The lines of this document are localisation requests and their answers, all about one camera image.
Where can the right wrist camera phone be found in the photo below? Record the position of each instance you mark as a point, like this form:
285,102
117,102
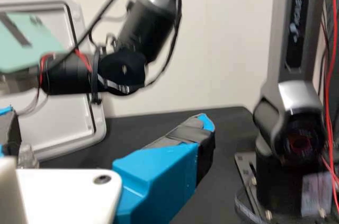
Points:
26,46

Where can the clear flask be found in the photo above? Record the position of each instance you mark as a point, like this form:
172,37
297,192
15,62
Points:
27,156

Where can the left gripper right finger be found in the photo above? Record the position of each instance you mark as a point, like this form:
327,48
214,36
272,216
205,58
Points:
159,171

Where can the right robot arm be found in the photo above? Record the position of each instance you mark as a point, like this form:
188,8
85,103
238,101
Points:
148,22

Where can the incubator door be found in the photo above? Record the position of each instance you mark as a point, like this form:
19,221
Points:
66,123

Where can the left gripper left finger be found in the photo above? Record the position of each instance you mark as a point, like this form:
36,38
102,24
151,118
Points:
9,131

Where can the black mounting plate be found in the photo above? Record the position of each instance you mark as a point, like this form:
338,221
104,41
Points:
245,165

